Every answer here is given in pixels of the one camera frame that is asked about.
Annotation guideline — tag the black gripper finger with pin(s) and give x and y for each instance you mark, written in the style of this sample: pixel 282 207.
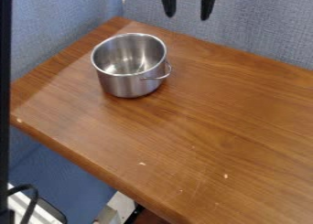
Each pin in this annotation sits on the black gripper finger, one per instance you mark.
pixel 206 8
pixel 170 7

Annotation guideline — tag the metal pot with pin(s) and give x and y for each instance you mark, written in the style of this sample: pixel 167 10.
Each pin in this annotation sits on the metal pot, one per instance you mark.
pixel 131 64

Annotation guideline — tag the black pole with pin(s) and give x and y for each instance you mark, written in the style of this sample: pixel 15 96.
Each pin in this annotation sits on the black pole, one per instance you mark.
pixel 5 7

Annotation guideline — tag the white box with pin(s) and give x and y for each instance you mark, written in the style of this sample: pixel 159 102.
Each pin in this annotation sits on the white box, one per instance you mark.
pixel 31 208

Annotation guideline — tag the white table bracket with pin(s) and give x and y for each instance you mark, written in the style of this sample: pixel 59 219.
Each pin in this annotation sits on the white table bracket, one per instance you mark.
pixel 116 211

